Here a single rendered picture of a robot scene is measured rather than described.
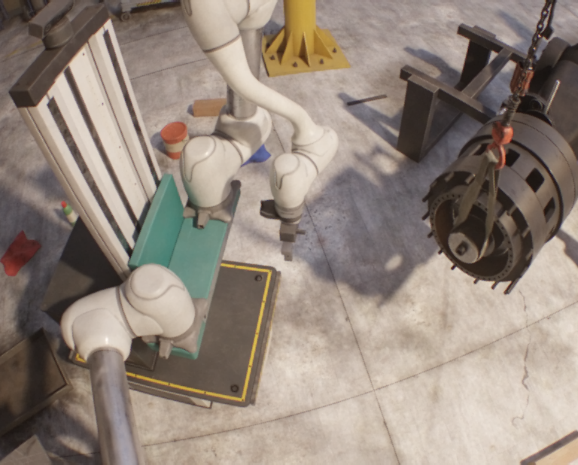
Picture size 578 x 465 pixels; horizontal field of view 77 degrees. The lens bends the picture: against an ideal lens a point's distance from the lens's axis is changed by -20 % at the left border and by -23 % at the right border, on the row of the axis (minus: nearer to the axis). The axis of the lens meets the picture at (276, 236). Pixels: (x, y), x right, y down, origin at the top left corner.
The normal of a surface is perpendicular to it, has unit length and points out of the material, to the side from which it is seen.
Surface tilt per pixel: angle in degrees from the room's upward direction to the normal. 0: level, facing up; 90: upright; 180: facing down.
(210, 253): 0
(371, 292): 0
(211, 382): 0
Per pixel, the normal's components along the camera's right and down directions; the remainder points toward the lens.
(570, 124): -0.40, -0.22
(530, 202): 0.25, -0.21
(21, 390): -0.06, -0.55
